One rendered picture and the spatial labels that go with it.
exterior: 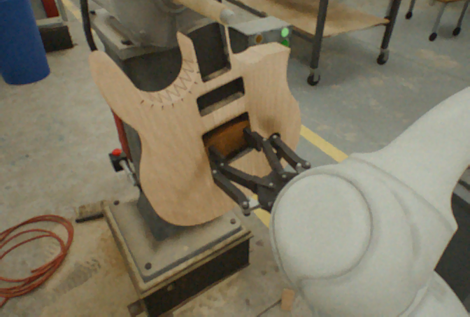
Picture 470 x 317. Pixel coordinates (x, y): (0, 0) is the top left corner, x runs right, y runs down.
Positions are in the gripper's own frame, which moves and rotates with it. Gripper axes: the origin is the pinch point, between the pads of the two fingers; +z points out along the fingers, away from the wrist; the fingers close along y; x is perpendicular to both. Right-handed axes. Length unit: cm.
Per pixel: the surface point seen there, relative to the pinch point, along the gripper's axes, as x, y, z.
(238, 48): -1.6, 24.0, 33.2
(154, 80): -7.3, 1.5, 46.0
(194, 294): -101, -16, 33
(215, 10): 20.1, 7.0, 9.9
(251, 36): 2.3, 26.1, 29.3
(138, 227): -72, -23, 56
